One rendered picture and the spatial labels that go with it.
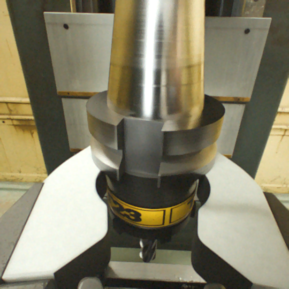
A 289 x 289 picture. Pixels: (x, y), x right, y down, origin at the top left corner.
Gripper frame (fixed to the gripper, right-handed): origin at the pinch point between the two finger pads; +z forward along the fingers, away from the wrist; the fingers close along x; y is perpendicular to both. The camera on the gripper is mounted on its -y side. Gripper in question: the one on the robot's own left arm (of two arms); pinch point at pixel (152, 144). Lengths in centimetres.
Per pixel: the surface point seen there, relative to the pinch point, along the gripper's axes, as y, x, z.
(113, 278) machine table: 43.8, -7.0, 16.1
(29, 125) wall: 38, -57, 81
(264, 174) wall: 61, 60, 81
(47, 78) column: 7, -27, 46
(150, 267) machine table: 43.7, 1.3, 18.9
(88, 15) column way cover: -7.3, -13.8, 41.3
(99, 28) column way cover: -4.8, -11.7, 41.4
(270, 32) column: -5, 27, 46
